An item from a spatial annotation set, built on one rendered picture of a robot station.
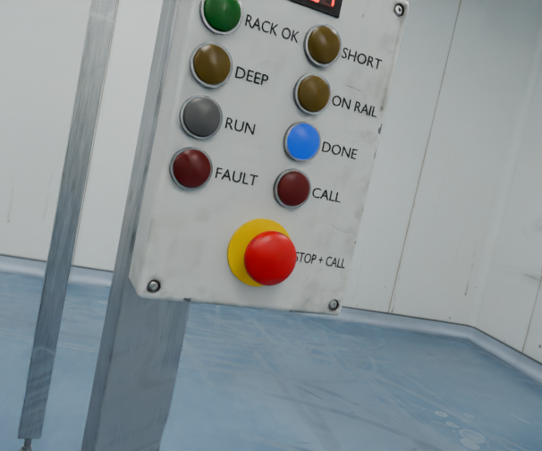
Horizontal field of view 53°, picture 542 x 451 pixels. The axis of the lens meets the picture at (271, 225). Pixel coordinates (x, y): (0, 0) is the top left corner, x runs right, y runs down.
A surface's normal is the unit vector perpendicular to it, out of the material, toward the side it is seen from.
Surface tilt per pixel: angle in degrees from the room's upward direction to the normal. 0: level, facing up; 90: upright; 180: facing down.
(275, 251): 85
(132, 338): 90
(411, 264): 90
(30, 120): 90
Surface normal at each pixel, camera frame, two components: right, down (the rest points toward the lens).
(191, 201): 0.39, 0.17
